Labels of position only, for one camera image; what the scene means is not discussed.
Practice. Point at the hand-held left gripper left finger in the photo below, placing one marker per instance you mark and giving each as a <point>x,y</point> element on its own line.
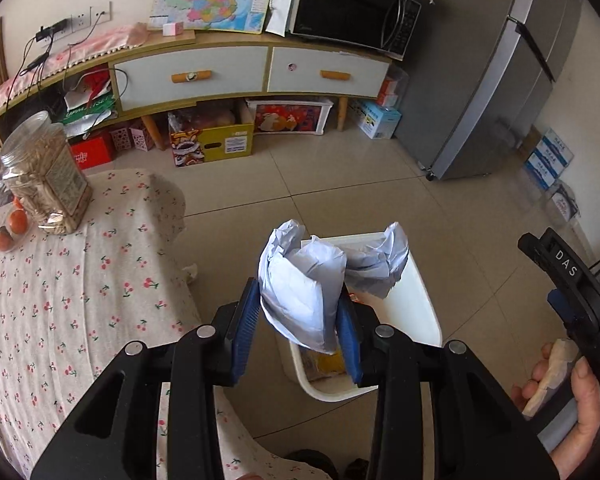
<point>245,332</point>

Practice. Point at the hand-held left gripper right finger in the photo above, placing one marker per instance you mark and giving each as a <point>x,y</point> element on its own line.
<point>350,347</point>

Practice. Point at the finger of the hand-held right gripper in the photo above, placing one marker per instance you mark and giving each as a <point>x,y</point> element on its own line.
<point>561,306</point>

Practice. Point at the white plastic bin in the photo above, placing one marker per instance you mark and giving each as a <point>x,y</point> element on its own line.
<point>415,305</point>

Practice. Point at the person's right hand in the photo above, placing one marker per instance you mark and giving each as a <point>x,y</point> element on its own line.
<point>587,410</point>

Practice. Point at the yellow packet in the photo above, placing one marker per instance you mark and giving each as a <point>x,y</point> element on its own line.
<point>325,360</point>

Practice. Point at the crumpled white tissue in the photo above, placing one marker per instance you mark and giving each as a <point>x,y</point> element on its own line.
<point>191,272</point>

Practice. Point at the box in clear plastic bag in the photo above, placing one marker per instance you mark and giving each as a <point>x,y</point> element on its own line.
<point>564,204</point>

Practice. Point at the blue white cardboard box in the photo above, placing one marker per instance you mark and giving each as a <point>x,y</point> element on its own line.
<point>556,147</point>
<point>539,176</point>

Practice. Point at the stacked blue white boxes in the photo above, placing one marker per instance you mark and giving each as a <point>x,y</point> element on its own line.
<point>547,166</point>

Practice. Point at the floral tablecloth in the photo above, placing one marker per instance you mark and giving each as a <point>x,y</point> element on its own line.
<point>80,310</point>

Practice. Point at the brown cardboard box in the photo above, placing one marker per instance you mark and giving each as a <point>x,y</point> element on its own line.
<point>527,137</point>

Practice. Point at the yellow lion print cardboard box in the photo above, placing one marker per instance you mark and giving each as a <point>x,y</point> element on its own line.
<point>225,142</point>

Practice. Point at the white storage box red picture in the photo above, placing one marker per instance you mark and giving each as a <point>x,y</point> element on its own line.
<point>285,120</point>

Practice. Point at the clear bag of fruit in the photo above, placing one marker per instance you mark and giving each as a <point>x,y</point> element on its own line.
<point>210,117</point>

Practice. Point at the pink patterned small box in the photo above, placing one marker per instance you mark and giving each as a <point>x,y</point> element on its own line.
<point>142,136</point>
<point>121,140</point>

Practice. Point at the blue white appliance box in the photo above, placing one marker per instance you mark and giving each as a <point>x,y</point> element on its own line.
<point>377,120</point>

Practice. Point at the red gift box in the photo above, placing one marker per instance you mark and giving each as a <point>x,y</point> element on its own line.
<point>92,152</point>

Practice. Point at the grey refrigerator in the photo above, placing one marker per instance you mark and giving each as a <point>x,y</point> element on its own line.
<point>470,85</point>

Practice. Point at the orange white small box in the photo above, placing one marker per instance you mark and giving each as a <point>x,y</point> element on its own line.
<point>391,86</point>
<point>387,101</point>

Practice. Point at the clear plastic snack jar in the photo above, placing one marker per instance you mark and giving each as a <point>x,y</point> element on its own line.
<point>45,180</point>

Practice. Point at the orange round fruit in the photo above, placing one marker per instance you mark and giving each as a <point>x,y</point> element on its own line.
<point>17,220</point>
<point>3,238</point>

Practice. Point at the green white plastic bag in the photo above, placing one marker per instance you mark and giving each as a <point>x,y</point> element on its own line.
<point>87,109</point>

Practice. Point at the red paper bag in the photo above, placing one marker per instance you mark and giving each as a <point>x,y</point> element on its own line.
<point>97,83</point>

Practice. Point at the wooden sideboard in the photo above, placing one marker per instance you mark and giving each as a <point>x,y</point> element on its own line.
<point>230,40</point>

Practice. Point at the pink runner cloth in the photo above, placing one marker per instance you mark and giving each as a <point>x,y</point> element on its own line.
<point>105,42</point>

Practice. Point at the white paper sheet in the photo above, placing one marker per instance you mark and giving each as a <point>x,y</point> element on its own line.
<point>282,5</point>

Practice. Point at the black microwave oven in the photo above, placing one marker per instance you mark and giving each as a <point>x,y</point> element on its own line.
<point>350,10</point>

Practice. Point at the black power adapter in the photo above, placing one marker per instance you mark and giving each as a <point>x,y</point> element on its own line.
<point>52,29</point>

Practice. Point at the white wall socket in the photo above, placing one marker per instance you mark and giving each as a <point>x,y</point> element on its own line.
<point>80,20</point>
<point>101,12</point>

